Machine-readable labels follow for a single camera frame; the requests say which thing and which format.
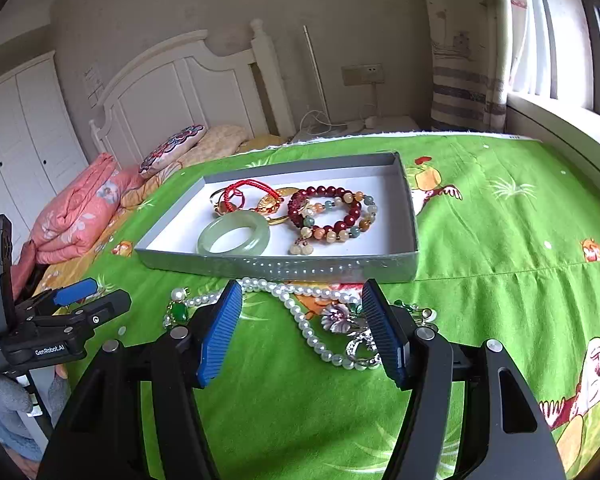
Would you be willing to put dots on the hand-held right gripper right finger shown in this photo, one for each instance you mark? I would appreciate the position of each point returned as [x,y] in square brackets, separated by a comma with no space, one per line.
[380,330]

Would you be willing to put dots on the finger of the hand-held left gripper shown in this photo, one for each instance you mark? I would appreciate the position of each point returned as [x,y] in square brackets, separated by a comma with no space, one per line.
[75,290]
[100,307]

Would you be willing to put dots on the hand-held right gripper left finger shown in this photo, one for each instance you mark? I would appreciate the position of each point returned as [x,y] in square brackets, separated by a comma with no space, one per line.
[221,330]

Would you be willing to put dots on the silver metal brooch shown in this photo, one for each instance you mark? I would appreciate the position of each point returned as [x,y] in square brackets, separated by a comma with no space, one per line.
[362,355]

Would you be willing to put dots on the pink flower brooch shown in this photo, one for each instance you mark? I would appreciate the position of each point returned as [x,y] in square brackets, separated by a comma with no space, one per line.
[341,317]

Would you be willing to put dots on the pale green jade bangle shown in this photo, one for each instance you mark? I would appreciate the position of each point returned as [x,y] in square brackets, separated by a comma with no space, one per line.
[215,247]

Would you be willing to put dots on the grey cardboard box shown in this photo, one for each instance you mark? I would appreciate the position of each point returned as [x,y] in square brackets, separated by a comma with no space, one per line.
[375,220]

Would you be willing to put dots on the person's left hand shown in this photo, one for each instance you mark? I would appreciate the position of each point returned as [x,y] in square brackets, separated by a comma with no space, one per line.
[7,400]

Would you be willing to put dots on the pink floral quilt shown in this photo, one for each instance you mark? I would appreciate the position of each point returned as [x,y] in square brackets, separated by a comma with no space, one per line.
[75,220]

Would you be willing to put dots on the white wardrobe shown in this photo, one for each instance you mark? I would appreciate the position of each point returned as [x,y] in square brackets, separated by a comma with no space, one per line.
[25,145]

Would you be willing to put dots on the green printed bed sheet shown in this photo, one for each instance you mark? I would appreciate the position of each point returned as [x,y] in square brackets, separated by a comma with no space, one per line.
[505,260]

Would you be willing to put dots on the embroidered flower pillow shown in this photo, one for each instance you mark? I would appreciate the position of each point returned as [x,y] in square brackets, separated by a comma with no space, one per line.
[172,147]

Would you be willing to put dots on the beige pillow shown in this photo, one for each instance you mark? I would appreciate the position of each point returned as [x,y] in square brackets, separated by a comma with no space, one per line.
[220,142]

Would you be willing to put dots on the white wooden headboard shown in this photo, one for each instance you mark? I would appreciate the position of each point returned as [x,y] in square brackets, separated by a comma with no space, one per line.
[180,90]

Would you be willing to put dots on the white pole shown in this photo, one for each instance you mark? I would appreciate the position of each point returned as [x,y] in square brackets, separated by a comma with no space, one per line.
[316,80]

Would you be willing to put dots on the white window sill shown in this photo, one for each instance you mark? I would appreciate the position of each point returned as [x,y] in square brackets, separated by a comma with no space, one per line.
[555,125]

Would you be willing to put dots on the printed striped curtain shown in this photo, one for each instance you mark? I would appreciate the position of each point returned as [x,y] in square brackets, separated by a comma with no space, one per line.
[465,60]

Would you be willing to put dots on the window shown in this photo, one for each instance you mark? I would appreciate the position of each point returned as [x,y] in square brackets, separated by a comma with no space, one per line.
[565,35]

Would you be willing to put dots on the beige wall socket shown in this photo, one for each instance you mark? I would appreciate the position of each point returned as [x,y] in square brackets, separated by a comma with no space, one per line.
[362,74]

